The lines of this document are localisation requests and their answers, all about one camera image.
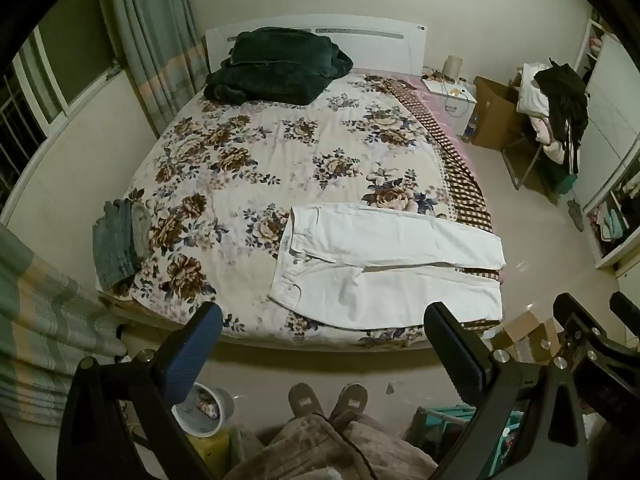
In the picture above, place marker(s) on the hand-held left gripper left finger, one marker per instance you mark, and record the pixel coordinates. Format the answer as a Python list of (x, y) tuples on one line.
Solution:
[(200, 345)]

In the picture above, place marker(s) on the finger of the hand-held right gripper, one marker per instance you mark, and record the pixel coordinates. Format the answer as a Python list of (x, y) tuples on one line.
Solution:
[(625, 312), (575, 312)]

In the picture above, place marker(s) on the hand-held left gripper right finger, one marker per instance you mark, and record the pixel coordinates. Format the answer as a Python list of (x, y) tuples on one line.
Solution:
[(452, 355)]

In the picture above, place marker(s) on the white pants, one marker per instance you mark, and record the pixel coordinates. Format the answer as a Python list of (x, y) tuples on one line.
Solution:
[(380, 270)]

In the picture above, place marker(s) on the small open cardboard box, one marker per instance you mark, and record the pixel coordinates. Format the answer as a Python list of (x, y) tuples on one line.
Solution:
[(530, 337)]

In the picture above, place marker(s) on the white trash bin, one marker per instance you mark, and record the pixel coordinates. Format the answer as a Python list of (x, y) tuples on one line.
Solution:
[(205, 410)]

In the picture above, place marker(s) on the teal rack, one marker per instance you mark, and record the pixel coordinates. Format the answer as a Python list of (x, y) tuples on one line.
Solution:
[(440, 427)]

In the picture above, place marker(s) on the grey shoe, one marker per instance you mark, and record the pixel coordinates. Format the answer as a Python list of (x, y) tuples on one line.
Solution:
[(576, 215)]

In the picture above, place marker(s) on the yellow box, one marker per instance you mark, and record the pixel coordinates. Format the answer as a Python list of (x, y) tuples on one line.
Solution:
[(212, 455)]

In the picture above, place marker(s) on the grey slipper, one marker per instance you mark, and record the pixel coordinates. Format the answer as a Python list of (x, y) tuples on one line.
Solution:
[(306, 399), (349, 400)]

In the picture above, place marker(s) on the folded grey-blue jeans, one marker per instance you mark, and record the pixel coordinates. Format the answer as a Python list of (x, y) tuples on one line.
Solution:
[(120, 242)]

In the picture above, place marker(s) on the folding chair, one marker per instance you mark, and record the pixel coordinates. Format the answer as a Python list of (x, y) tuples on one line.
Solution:
[(530, 165)]

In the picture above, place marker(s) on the green striped curtain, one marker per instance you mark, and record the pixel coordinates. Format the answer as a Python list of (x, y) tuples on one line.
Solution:
[(150, 35), (45, 320)]

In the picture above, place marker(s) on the white wardrobe shelves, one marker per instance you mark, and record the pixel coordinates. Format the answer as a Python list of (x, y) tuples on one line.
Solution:
[(612, 125)]

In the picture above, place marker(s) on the floral bed blanket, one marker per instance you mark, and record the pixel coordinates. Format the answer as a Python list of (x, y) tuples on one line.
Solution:
[(280, 170)]

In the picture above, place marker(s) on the brown checked bed sheet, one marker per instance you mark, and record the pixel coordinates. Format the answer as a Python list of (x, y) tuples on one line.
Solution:
[(450, 160)]

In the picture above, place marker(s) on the large brown cardboard box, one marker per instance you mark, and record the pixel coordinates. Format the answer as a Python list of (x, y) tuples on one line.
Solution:
[(495, 115)]

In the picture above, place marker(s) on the black garment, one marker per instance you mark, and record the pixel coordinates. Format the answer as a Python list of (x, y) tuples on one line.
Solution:
[(567, 95)]

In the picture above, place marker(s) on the white nightstand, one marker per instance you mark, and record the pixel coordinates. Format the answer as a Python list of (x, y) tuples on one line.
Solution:
[(455, 102)]

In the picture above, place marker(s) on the pale cylindrical lamp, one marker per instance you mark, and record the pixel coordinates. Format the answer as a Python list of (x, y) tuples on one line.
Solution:
[(453, 67)]

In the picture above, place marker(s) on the dark green blanket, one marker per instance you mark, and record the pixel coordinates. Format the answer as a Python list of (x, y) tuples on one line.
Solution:
[(277, 67)]

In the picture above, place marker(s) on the white framed window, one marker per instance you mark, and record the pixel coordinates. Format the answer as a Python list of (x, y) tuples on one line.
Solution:
[(45, 90)]

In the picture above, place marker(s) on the white bed headboard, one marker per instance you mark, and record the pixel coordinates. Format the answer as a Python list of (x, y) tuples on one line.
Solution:
[(360, 40)]

